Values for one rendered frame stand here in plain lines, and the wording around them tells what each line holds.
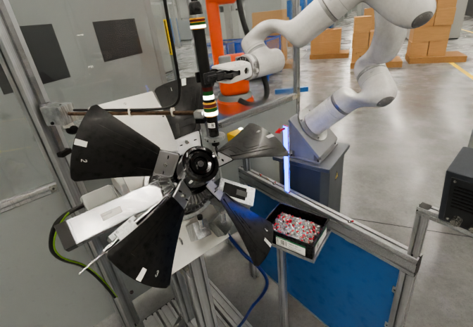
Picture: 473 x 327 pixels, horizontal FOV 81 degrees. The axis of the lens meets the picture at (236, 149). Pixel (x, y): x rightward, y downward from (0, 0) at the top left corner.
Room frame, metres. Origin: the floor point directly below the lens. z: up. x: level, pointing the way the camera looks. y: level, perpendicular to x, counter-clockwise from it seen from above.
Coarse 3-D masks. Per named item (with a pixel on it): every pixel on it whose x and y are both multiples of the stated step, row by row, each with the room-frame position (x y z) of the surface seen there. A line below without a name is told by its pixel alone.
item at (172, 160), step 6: (162, 150) 0.77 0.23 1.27; (162, 156) 0.77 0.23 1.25; (174, 156) 0.78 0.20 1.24; (156, 162) 0.77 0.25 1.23; (162, 162) 0.77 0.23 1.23; (168, 162) 0.77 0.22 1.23; (174, 162) 0.78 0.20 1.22; (156, 168) 0.77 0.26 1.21; (162, 168) 0.77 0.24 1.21; (168, 168) 0.78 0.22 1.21; (174, 168) 0.78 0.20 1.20; (156, 174) 0.77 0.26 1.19; (162, 174) 0.77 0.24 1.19; (168, 174) 0.78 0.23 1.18
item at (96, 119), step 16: (96, 112) 0.77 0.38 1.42; (80, 128) 0.74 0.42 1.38; (96, 128) 0.75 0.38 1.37; (112, 128) 0.76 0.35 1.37; (128, 128) 0.77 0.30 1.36; (96, 144) 0.73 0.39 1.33; (112, 144) 0.74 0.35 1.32; (128, 144) 0.75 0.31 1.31; (144, 144) 0.76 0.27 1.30; (96, 160) 0.72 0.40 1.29; (112, 160) 0.74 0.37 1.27; (128, 160) 0.74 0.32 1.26; (144, 160) 0.75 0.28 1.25; (80, 176) 0.70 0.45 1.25; (96, 176) 0.72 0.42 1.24; (112, 176) 0.73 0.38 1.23; (128, 176) 0.75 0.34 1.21; (144, 176) 0.76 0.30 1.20
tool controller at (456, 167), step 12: (456, 156) 0.60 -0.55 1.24; (468, 156) 0.58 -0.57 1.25; (456, 168) 0.56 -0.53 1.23; (468, 168) 0.55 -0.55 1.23; (444, 180) 0.57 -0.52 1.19; (456, 180) 0.54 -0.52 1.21; (468, 180) 0.53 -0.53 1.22; (444, 192) 0.57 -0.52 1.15; (456, 192) 0.55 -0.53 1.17; (468, 192) 0.53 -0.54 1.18; (444, 204) 0.57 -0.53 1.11; (456, 204) 0.55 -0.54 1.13; (468, 204) 0.53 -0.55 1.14; (444, 216) 0.57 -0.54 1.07; (456, 216) 0.55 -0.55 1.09; (468, 216) 0.53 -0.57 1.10; (468, 228) 0.53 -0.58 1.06
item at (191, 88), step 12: (168, 84) 1.03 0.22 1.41; (192, 84) 1.01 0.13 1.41; (168, 96) 1.00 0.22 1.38; (192, 96) 0.97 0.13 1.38; (180, 108) 0.95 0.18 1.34; (192, 108) 0.93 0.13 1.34; (168, 120) 0.94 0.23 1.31; (180, 120) 0.92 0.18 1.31; (192, 120) 0.90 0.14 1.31; (180, 132) 0.89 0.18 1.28
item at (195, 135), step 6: (192, 132) 0.87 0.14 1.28; (198, 132) 0.86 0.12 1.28; (180, 138) 0.88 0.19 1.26; (186, 138) 0.87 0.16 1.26; (192, 138) 0.86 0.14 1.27; (198, 138) 0.84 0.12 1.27; (180, 144) 0.86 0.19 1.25; (186, 144) 0.85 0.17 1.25; (192, 144) 0.84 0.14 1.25; (198, 144) 0.83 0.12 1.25; (180, 150) 0.85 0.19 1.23
